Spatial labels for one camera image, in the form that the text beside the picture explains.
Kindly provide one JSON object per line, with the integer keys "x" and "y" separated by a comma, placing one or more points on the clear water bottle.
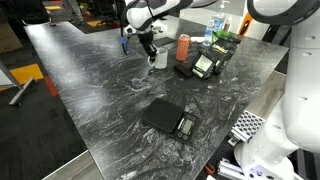
{"x": 215, "y": 24}

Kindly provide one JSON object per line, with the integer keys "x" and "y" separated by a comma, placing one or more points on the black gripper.
{"x": 146, "y": 39}

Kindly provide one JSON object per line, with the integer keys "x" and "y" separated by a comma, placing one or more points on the small black box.
{"x": 179, "y": 67}

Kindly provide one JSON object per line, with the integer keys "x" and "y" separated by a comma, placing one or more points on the perforated metal bracket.
{"x": 245, "y": 127}

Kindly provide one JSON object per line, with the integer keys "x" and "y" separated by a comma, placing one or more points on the black digital kitchen scale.
{"x": 170, "y": 119}

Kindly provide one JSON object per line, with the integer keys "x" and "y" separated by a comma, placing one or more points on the orange soda can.
{"x": 182, "y": 47}

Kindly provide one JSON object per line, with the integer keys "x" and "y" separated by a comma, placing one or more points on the black coffee bag yellow label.
{"x": 224, "y": 48}

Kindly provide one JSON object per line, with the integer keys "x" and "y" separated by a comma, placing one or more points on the black coffee bag white label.
{"x": 205, "y": 62}

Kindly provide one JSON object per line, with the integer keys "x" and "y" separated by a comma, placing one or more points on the white ceramic mug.
{"x": 161, "y": 58}

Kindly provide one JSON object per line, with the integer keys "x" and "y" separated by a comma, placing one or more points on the green snack bag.
{"x": 225, "y": 36}

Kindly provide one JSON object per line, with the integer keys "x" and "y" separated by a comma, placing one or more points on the black cable blue connector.
{"x": 123, "y": 19}

